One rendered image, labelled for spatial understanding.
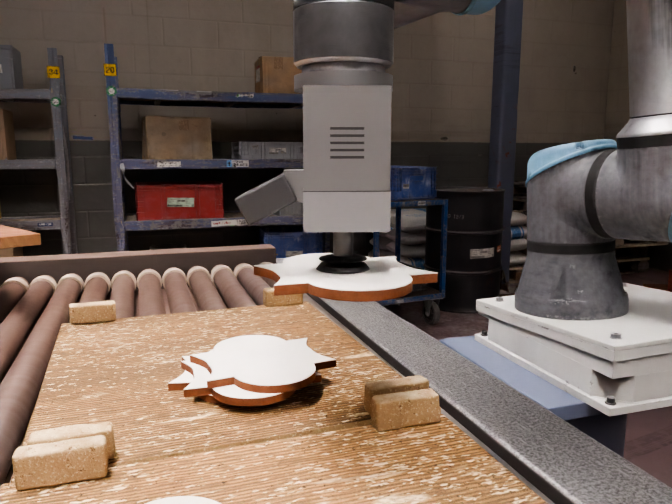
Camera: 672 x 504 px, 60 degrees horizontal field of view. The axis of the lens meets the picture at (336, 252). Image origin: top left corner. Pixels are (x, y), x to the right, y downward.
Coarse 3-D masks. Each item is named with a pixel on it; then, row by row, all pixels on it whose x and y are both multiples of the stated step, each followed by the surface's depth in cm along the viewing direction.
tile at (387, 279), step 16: (304, 256) 52; (256, 272) 48; (272, 272) 47; (288, 272) 45; (304, 272) 45; (320, 272) 45; (368, 272) 45; (384, 272) 45; (400, 272) 45; (416, 272) 45; (432, 272) 45; (288, 288) 42; (304, 288) 42; (320, 288) 41; (336, 288) 40; (352, 288) 40; (368, 288) 40; (384, 288) 40; (400, 288) 41
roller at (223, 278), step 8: (216, 272) 123; (224, 272) 121; (232, 272) 125; (216, 280) 120; (224, 280) 114; (232, 280) 113; (224, 288) 110; (232, 288) 107; (240, 288) 107; (224, 296) 108; (232, 296) 103; (240, 296) 101; (248, 296) 102; (232, 304) 100; (240, 304) 97; (248, 304) 95
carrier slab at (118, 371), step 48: (96, 336) 74; (144, 336) 74; (192, 336) 74; (288, 336) 74; (336, 336) 74; (48, 384) 59; (96, 384) 59; (144, 384) 59; (336, 384) 59; (144, 432) 49; (192, 432) 49; (240, 432) 49; (288, 432) 49
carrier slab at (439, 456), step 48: (336, 432) 49; (384, 432) 49; (432, 432) 49; (96, 480) 42; (144, 480) 42; (192, 480) 42; (240, 480) 42; (288, 480) 42; (336, 480) 42; (384, 480) 42; (432, 480) 42; (480, 480) 42
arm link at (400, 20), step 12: (396, 0) 46; (408, 0) 47; (420, 0) 47; (432, 0) 47; (444, 0) 47; (456, 0) 48; (468, 0) 48; (480, 0) 49; (492, 0) 49; (396, 12) 51; (408, 12) 51; (420, 12) 50; (432, 12) 50; (456, 12) 51; (468, 12) 51; (480, 12) 51; (396, 24) 54
